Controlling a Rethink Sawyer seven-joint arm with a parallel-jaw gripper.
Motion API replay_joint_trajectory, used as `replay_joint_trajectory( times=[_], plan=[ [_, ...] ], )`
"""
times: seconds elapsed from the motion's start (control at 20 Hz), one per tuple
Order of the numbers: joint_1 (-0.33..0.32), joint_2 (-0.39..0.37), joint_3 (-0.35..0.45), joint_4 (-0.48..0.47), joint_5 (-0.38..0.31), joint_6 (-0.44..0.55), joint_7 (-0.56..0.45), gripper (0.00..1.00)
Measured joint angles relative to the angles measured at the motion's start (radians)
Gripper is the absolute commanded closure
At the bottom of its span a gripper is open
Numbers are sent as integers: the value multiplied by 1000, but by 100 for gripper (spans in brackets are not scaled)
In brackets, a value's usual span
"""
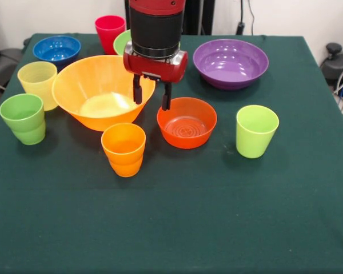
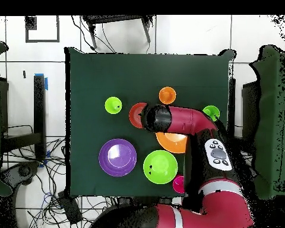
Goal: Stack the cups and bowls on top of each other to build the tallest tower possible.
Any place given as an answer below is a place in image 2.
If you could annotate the large orange bowl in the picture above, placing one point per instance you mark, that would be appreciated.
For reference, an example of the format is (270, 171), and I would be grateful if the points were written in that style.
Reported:
(173, 142)

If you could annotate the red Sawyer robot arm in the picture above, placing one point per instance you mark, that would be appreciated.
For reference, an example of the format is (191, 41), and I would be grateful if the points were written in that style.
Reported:
(180, 118)

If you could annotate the red-orange bowl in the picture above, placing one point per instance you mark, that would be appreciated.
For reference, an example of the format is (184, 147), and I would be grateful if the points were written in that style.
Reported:
(135, 116)

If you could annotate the lime green smooth cup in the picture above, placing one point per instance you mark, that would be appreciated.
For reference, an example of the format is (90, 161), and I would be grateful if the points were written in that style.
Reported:
(111, 104)

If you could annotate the orange stepped cup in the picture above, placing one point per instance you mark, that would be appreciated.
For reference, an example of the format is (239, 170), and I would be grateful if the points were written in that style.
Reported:
(167, 95)

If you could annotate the purple bowl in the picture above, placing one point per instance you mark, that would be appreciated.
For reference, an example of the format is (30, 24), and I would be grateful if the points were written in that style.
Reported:
(117, 158)

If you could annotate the green bowl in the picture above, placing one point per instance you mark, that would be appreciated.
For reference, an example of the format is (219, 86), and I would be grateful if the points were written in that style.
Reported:
(161, 166)

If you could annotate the dark green tablecloth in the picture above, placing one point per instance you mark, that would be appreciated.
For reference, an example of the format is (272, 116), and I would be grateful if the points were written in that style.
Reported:
(97, 78)

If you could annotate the red cup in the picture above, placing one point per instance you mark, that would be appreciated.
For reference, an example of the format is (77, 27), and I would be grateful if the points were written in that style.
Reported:
(178, 185)

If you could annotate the green stepped cup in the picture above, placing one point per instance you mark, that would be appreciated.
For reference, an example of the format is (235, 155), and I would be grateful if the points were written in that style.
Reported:
(210, 110)

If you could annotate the blue tape strip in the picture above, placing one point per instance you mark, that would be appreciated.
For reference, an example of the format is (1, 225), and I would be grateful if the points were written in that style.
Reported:
(46, 84)

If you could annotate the black power adapter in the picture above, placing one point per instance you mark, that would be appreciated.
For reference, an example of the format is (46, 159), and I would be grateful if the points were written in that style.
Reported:
(70, 209)

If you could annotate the black office chair base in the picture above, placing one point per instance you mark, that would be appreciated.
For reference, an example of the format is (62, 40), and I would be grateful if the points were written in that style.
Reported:
(23, 171)

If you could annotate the black table frame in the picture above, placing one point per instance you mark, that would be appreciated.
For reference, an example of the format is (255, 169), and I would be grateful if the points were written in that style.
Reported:
(39, 106)

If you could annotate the black camera stand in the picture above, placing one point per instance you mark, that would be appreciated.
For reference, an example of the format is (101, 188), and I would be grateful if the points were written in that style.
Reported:
(114, 18)

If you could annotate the grey square floor frame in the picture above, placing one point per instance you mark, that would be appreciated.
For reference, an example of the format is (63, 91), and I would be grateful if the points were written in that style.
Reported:
(58, 28)

